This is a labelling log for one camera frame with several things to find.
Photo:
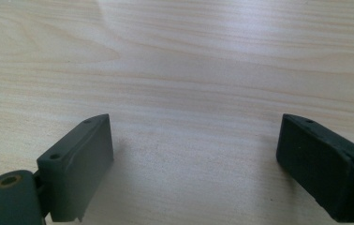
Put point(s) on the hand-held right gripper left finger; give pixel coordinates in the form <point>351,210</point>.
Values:
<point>75,170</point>

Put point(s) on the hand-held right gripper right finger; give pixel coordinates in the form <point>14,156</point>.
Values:
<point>321,168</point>

